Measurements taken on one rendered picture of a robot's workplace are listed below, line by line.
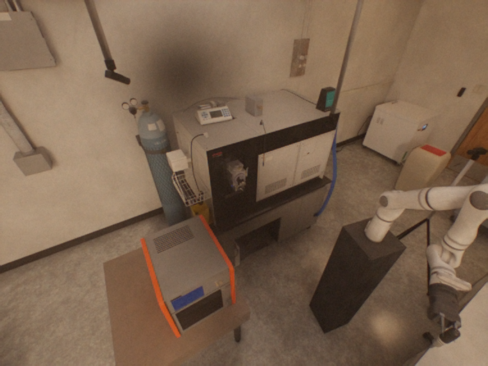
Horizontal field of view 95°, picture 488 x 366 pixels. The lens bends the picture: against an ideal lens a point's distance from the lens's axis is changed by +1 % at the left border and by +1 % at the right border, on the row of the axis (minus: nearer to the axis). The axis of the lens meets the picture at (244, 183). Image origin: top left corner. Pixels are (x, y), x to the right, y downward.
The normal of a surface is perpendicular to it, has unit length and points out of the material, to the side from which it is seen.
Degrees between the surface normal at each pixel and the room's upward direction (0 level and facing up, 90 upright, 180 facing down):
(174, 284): 0
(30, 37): 90
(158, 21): 90
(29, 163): 90
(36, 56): 90
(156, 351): 0
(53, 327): 0
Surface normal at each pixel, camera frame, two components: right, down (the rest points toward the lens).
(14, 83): 0.51, 0.55
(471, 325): 0.00, -0.77
